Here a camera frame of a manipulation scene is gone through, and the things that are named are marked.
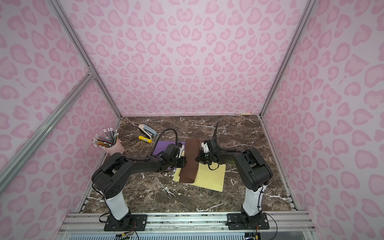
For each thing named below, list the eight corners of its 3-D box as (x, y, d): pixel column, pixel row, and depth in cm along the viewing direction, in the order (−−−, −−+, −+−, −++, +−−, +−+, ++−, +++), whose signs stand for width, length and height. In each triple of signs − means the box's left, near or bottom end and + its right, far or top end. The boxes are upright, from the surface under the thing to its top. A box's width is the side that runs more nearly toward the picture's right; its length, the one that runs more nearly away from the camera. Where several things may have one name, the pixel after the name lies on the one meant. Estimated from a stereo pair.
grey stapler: (137, 130, 114) (135, 127, 111) (142, 125, 117) (141, 122, 114) (151, 140, 108) (150, 137, 105) (157, 134, 111) (156, 131, 108)
